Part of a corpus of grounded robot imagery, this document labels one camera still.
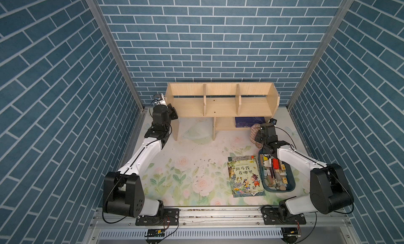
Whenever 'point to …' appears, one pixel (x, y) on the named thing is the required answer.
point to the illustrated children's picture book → (245, 178)
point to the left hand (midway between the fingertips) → (174, 103)
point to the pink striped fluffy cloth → (254, 129)
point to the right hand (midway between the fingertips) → (262, 133)
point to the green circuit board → (156, 233)
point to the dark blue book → (248, 121)
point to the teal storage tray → (275, 176)
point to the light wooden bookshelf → (233, 105)
